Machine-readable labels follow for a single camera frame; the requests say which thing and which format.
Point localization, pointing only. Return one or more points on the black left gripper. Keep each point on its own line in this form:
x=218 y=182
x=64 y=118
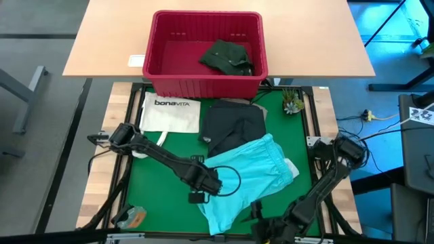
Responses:
x=201 y=178

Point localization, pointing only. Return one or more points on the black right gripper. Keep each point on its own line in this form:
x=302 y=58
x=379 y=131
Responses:
x=274 y=230

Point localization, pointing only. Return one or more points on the teal garment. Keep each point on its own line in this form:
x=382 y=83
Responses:
x=247 y=176

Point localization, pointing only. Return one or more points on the dark green garment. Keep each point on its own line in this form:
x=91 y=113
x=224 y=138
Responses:
x=227 y=57

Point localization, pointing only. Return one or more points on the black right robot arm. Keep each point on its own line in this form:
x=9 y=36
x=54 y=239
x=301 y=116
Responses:
x=325 y=183

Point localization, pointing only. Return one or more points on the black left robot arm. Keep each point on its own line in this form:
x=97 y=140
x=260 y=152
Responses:
x=159 y=154

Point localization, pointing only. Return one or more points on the red plastic laundry bin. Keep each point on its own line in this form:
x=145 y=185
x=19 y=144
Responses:
x=203 y=88

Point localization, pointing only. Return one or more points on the green table mat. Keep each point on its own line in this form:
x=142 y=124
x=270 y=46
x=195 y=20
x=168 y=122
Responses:
x=162 y=196

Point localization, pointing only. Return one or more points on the white bonavita tote bag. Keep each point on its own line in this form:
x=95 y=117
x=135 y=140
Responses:
x=169 y=115

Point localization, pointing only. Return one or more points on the black and orange device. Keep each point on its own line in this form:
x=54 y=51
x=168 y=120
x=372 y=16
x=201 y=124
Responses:
x=130 y=217

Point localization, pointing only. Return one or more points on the small potted succulent plant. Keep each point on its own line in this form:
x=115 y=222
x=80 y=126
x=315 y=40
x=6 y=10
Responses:
x=292 y=101

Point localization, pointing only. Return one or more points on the white paper label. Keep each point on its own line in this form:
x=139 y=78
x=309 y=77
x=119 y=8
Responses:
x=136 y=61

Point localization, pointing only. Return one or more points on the yellow power plug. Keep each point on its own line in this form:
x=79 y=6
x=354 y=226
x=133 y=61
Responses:
x=369 y=116

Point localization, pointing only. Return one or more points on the dark grey equipment case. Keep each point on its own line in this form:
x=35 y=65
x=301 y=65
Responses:
x=407 y=217
x=417 y=152

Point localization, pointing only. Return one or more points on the light wooden desk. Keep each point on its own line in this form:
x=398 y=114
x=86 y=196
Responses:
x=322 y=40

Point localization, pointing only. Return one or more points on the black metal desk base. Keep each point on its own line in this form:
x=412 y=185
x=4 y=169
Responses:
x=390 y=87

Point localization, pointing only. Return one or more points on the white paper tag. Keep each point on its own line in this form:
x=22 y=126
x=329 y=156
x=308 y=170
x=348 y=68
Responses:
x=420 y=115

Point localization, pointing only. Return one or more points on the grey metal desk leg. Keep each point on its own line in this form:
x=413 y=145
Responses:
x=25 y=91

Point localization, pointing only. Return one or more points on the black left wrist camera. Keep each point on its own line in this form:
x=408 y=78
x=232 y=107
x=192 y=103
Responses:
x=196 y=197

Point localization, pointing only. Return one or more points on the table-level camera on mount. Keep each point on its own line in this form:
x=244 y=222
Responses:
x=219 y=237

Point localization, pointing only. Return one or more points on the black aluminium table frame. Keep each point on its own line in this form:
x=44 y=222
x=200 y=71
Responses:
x=169 y=234

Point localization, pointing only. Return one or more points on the silver frame bracket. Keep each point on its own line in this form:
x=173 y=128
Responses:
x=125 y=237
x=312 y=139
x=313 y=240

